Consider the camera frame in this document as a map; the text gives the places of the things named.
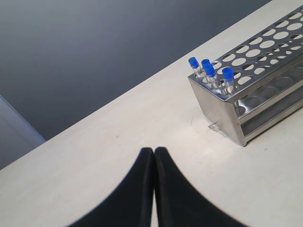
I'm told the small clear plastic scrap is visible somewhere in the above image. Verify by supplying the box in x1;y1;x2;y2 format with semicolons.
208;123;228;138

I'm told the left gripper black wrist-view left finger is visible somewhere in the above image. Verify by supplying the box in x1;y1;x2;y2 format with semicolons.
70;148;154;227

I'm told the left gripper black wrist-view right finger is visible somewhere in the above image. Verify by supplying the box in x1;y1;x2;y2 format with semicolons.
154;147;245;227

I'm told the stainless steel test tube rack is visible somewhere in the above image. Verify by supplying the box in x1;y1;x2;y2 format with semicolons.
188;7;303;146

